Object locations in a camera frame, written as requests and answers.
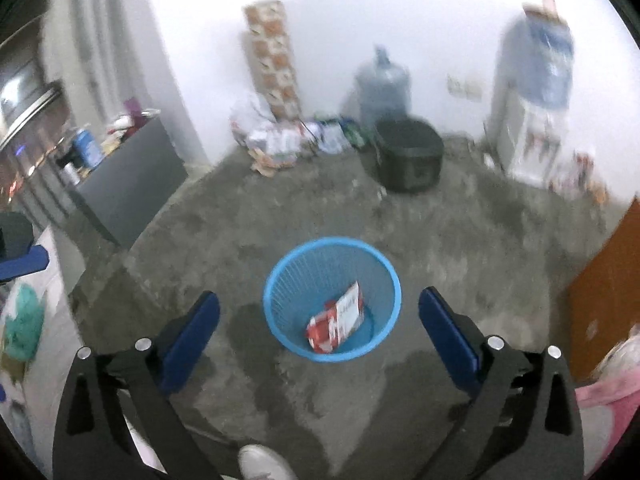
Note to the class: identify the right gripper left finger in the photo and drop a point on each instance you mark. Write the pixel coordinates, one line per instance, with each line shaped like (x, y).
(92, 439)

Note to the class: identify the pink blanket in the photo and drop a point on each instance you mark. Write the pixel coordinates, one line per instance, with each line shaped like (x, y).
(608, 405)

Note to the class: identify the wall power socket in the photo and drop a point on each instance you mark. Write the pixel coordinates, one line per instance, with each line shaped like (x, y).
(469, 88)

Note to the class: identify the white water dispenser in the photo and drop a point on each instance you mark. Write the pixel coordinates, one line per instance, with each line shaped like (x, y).
(529, 140)

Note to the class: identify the floral bed sheet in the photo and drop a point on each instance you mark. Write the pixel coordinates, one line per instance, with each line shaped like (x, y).
(39, 339)

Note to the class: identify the white shoe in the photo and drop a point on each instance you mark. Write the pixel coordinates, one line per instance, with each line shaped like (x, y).
(257, 462)

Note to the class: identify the empty blue water jug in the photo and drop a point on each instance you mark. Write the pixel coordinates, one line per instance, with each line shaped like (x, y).
(383, 89)

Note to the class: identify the red white snack wrapper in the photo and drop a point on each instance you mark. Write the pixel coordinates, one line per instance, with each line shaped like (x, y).
(329, 329)

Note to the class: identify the orange wooden door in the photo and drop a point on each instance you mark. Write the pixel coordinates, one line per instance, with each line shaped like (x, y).
(604, 298)

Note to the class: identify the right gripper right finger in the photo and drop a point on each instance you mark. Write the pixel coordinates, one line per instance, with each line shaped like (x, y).
(522, 421)

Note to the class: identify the blue detergent bottle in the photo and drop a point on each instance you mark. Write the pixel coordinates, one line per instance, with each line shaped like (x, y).
(88, 148)

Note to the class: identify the grey storage cabinet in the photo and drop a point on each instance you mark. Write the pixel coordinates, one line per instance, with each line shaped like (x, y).
(126, 191)

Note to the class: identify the white plastic bag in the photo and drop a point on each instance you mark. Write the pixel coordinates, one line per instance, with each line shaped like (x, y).
(250, 113)

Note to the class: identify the blue jug on dispenser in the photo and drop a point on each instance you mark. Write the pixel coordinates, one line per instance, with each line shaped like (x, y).
(539, 53)

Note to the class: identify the purple cup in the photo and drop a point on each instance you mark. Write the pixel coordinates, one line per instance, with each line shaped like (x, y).
(133, 108)

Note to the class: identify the pile of paper trash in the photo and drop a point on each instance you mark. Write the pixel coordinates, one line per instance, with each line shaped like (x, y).
(276, 147)

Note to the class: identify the black rice cooker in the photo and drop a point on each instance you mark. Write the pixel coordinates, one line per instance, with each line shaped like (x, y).
(403, 153)

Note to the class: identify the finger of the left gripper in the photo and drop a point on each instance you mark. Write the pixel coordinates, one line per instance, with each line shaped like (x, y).
(36, 260)

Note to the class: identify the patterned tall cardboard box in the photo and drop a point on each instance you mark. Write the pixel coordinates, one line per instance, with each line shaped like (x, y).
(272, 50)

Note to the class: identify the blue plastic waste basket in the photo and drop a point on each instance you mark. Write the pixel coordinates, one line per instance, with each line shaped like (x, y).
(317, 275)

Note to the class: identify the grey curtain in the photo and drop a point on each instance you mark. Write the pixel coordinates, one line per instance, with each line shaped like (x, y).
(91, 27)

